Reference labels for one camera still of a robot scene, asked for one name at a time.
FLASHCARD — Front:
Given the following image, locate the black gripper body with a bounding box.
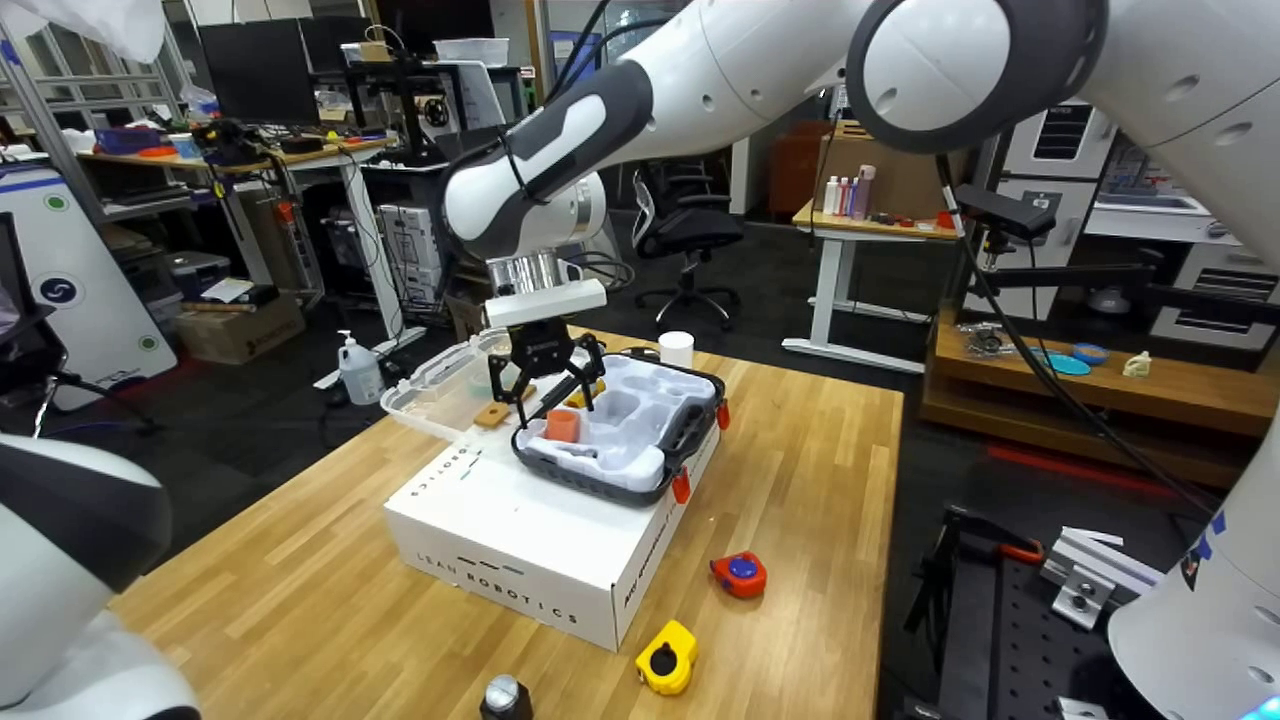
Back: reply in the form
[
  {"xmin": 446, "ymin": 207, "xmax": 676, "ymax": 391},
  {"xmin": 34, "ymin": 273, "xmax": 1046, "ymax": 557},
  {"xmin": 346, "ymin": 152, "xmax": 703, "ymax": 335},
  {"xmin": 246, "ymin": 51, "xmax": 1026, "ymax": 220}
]
[{"xmin": 502, "ymin": 317, "xmax": 581, "ymax": 376}]

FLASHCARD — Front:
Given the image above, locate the small orange cup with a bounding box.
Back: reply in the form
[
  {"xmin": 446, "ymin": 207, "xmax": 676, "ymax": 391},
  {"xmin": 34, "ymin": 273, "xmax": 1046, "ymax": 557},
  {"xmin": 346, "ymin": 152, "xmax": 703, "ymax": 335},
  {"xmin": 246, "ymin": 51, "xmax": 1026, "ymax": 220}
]
[{"xmin": 538, "ymin": 406, "xmax": 588, "ymax": 449}]

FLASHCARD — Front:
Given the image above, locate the grey toolbox with clear lid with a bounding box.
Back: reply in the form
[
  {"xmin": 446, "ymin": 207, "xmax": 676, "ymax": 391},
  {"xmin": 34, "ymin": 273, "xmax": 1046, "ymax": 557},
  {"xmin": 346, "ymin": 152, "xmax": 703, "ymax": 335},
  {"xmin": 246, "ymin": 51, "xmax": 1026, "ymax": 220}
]
[{"xmin": 374, "ymin": 326, "xmax": 736, "ymax": 514}]

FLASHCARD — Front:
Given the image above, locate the small wooden block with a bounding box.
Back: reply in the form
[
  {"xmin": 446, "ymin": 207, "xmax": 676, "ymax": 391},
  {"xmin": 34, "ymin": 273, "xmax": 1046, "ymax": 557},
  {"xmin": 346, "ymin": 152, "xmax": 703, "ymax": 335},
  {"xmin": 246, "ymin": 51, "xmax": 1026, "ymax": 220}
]
[{"xmin": 472, "ymin": 397, "xmax": 519, "ymax": 437}]

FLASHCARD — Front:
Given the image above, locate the white ceramic mug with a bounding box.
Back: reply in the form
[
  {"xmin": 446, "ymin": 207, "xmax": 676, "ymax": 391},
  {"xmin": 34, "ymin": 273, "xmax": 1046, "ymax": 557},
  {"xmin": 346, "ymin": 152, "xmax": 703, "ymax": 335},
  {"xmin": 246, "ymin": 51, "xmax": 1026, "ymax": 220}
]
[{"xmin": 654, "ymin": 328, "xmax": 699, "ymax": 374}]

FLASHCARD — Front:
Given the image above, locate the clear pump bottle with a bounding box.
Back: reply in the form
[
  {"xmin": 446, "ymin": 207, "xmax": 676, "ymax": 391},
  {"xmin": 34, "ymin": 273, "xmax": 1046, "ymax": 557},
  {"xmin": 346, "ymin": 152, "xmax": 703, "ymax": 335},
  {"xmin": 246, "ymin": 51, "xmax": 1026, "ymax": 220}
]
[{"xmin": 331, "ymin": 326, "xmax": 388, "ymax": 414}]

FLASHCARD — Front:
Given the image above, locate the white computer tower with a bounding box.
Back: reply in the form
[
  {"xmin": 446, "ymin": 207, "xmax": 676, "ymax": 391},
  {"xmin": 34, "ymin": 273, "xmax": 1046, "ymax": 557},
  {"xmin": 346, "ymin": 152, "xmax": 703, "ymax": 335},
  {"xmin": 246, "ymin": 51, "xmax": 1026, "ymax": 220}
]
[{"xmin": 372, "ymin": 195, "xmax": 450, "ymax": 322}]

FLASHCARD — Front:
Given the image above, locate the white cardboard box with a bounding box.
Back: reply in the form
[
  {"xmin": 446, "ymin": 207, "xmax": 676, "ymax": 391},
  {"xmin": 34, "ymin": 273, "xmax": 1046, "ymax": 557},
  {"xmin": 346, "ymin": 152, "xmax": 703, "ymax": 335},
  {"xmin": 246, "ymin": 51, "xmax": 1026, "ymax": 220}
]
[{"xmin": 380, "ymin": 406, "xmax": 732, "ymax": 655}]

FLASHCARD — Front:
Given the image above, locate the white workbench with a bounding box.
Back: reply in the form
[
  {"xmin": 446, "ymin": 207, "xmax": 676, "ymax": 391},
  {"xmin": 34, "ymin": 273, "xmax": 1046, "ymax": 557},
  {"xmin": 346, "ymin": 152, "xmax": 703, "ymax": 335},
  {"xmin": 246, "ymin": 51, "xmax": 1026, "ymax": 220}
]
[{"xmin": 76, "ymin": 129, "xmax": 431, "ymax": 391}]

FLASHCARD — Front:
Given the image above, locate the red tape measure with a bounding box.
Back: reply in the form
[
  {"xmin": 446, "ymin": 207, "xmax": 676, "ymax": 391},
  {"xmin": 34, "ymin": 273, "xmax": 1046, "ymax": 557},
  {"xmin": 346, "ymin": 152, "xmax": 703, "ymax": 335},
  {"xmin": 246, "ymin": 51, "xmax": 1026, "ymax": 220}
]
[{"xmin": 703, "ymin": 549, "xmax": 770, "ymax": 604}]

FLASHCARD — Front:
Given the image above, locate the white desk with wood top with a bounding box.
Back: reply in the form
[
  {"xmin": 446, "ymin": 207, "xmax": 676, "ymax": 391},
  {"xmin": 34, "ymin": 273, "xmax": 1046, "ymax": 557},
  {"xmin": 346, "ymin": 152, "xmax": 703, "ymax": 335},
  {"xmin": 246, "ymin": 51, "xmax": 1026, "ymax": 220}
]
[{"xmin": 774, "ymin": 195, "xmax": 972, "ymax": 380}]

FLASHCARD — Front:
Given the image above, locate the brown cardboard box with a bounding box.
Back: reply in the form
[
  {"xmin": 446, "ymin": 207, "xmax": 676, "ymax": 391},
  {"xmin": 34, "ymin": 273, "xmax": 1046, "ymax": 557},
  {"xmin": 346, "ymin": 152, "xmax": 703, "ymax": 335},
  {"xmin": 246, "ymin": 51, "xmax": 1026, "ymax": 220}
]
[{"xmin": 171, "ymin": 293, "xmax": 311, "ymax": 374}]

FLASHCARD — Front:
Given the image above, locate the black 3D printer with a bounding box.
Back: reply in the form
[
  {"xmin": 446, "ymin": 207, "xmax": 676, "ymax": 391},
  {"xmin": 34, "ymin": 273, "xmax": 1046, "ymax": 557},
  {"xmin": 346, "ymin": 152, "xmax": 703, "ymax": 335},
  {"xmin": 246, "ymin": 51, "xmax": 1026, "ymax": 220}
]
[{"xmin": 341, "ymin": 20, "xmax": 465, "ymax": 171}]

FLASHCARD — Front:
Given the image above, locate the brown cabinet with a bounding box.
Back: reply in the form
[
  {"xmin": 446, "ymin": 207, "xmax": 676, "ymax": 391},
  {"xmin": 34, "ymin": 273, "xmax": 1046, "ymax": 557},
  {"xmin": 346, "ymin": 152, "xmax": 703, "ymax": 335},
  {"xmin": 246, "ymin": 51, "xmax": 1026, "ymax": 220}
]
[{"xmin": 759, "ymin": 125, "xmax": 820, "ymax": 223}]

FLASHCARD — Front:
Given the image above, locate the yellow tape measure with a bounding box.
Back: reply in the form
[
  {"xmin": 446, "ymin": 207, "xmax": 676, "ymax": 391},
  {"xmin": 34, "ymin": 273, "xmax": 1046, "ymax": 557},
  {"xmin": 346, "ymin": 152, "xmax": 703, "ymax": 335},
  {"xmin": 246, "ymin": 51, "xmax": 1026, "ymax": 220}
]
[{"xmin": 632, "ymin": 618, "xmax": 703, "ymax": 701}]

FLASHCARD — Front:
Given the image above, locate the small black silver knob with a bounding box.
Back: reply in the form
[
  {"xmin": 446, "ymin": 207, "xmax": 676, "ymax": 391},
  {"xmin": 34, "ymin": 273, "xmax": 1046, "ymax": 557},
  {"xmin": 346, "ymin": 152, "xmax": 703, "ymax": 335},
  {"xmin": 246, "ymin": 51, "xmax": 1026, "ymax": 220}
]
[{"xmin": 475, "ymin": 672, "xmax": 538, "ymax": 720}]

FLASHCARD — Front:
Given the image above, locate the pink white bottle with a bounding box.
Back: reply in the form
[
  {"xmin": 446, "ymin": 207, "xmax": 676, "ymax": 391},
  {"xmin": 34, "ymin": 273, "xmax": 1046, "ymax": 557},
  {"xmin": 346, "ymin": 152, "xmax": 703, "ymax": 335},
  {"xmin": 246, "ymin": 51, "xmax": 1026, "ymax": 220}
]
[{"xmin": 838, "ymin": 162, "xmax": 880, "ymax": 220}]

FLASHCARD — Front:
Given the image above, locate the large cardboard box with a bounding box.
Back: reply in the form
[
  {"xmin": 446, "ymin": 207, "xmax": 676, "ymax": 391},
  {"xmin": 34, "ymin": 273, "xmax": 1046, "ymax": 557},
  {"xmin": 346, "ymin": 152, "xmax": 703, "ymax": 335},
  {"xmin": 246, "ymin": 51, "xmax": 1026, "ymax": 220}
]
[{"xmin": 811, "ymin": 122, "xmax": 976, "ymax": 223}]

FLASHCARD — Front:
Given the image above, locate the black monitor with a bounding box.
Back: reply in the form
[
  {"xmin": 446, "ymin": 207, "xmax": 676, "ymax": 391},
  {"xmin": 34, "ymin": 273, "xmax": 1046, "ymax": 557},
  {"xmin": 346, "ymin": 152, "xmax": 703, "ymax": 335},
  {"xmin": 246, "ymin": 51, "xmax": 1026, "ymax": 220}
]
[{"xmin": 191, "ymin": 17, "xmax": 324, "ymax": 134}]

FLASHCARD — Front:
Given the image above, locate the white cabinet with round logo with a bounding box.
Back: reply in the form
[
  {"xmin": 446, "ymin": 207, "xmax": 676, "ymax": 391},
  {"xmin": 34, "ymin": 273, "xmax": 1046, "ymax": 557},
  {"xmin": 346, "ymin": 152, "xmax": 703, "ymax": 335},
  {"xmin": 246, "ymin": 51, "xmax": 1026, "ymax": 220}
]
[{"xmin": 0, "ymin": 158, "xmax": 184, "ymax": 402}]

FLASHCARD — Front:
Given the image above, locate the small teal item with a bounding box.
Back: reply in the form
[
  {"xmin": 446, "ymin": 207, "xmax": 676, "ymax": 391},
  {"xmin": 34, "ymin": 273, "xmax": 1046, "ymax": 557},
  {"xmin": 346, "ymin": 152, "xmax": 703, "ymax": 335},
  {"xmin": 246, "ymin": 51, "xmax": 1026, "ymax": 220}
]
[{"xmin": 1038, "ymin": 344, "xmax": 1099, "ymax": 384}]

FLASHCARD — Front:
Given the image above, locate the low wooden table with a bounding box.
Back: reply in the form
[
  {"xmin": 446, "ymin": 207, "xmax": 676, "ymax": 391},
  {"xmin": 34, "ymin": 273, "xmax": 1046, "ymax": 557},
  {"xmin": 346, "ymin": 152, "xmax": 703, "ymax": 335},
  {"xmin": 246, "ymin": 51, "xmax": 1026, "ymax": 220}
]
[{"xmin": 916, "ymin": 309, "xmax": 1280, "ymax": 494}]

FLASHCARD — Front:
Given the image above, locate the black perforated cart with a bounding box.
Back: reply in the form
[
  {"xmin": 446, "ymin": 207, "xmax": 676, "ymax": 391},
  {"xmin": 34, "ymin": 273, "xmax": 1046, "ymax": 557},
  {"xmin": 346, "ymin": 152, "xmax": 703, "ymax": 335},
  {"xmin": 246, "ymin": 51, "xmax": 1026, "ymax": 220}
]
[{"xmin": 899, "ymin": 500, "xmax": 1170, "ymax": 720}]

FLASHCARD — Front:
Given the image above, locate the white toy kitchen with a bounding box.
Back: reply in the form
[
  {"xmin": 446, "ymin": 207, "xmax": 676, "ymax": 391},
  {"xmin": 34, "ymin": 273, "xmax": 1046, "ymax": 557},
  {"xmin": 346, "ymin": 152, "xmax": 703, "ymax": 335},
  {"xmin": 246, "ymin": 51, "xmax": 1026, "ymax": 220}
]
[{"xmin": 976, "ymin": 98, "xmax": 1280, "ymax": 370}]

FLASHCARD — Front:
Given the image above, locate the black camera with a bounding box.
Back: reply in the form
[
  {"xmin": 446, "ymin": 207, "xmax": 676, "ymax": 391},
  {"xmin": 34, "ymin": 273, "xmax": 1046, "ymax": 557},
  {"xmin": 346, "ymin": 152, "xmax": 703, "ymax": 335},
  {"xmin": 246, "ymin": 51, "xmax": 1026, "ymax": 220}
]
[{"xmin": 940, "ymin": 182, "xmax": 1059, "ymax": 247}]

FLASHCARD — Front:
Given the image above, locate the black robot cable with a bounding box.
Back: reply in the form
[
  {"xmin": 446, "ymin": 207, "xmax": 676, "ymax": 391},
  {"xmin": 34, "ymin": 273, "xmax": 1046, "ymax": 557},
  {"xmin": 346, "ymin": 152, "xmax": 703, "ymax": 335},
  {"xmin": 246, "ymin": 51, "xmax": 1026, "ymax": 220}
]
[{"xmin": 935, "ymin": 152, "xmax": 1223, "ymax": 517}]

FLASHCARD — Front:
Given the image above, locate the orange handled clamp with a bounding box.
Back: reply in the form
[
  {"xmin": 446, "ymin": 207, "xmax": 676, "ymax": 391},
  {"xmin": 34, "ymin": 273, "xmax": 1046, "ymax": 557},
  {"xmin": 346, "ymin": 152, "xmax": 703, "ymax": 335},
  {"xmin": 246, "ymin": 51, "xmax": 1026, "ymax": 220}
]
[{"xmin": 953, "ymin": 514, "xmax": 1056, "ymax": 576}]

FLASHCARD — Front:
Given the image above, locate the black camera stand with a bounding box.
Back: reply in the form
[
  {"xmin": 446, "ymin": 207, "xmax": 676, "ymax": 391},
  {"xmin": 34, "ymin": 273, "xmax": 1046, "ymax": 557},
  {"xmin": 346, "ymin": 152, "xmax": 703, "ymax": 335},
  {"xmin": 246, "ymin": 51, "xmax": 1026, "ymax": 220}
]
[{"xmin": 960, "ymin": 237, "xmax": 1280, "ymax": 354}]

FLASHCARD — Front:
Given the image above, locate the silver aluminium bracket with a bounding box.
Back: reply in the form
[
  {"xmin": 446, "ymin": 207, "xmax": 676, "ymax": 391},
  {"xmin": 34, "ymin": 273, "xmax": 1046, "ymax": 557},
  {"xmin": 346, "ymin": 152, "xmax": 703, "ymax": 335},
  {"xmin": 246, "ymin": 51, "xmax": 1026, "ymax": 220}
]
[{"xmin": 1035, "ymin": 521, "xmax": 1169, "ymax": 633}]

